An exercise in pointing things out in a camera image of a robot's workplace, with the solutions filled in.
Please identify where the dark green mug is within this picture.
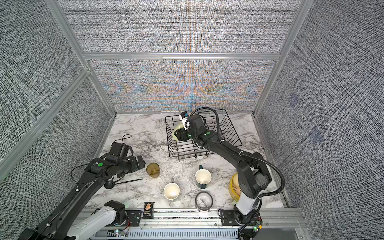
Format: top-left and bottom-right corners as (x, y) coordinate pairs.
(195, 165), (212, 189)

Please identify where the light green mug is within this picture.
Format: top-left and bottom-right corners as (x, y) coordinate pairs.
(172, 123), (188, 142)

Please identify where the amber glass cup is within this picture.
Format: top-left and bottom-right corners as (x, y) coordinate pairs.
(146, 163), (160, 178)

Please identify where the clear glass with black rim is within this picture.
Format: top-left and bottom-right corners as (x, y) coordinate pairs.
(195, 191), (213, 213)

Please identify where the black wire dish rack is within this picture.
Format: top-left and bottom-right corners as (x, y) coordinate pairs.
(165, 109), (243, 160)

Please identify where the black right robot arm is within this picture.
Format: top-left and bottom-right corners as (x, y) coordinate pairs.
(174, 107), (286, 226)

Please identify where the white cream mug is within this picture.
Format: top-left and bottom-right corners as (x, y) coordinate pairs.
(163, 179), (180, 201)

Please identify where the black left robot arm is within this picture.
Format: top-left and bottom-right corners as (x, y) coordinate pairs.
(19, 154), (146, 240)

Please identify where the yellow bamboo steamer basket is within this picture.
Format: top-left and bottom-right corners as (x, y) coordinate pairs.
(228, 174), (242, 202)

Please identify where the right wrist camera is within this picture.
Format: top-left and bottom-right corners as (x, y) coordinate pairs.
(179, 111), (191, 131)

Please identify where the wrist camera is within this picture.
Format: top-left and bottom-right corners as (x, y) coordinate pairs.
(110, 134), (134, 158)
(179, 111), (191, 131)

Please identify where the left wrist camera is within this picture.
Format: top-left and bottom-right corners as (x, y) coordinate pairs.
(110, 134), (134, 158)

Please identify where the black spoon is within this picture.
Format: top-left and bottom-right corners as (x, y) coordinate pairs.
(104, 179), (142, 190)

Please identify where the dark snack bar packet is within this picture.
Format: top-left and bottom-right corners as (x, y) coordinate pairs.
(143, 202), (155, 219)

